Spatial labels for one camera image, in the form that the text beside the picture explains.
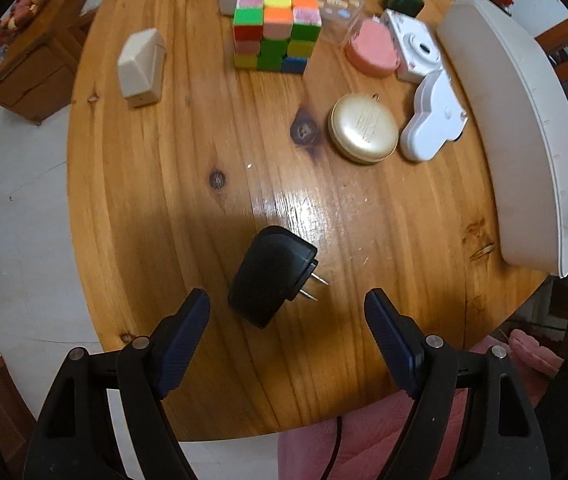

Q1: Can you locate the pink cushion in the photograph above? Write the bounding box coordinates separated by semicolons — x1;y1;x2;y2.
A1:
276;330;565;480

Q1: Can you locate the cream power adapter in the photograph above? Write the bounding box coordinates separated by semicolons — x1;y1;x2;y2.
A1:
116;28;167;108

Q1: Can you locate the black cable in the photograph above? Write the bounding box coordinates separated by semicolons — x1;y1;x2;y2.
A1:
321;415;345;480

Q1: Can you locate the white instant camera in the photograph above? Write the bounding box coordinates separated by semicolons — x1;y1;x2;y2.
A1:
380;8;445;83

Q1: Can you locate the wooden side cabinet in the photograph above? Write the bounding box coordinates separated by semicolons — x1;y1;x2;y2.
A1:
0;0;87;126

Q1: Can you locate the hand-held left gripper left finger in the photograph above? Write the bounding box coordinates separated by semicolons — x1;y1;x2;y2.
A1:
23;287;211;480

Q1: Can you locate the white cloud-shaped tape dispenser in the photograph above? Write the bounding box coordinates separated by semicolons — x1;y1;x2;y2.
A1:
399;70;470;162

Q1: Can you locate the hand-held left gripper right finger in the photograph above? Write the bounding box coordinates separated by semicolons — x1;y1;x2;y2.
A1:
364;287;550;480

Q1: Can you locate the black power adapter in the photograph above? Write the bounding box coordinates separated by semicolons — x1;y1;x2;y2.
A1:
227;226;330;330

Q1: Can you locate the gold round compact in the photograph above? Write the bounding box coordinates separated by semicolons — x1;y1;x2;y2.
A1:
327;92;399;165

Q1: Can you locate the white plastic bin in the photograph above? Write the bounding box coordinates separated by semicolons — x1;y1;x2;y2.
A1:
436;0;568;278

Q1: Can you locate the pile of fruit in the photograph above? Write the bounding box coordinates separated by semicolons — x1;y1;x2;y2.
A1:
1;0;50;33

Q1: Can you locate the clear plastic case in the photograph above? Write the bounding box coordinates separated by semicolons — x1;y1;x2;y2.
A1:
316;0;366;45

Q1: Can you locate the pink sponge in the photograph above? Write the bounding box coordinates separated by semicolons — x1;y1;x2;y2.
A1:
342;16;401;79

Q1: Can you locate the colourful puzzle cube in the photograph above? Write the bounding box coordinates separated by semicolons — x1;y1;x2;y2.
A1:
232;0;323;75

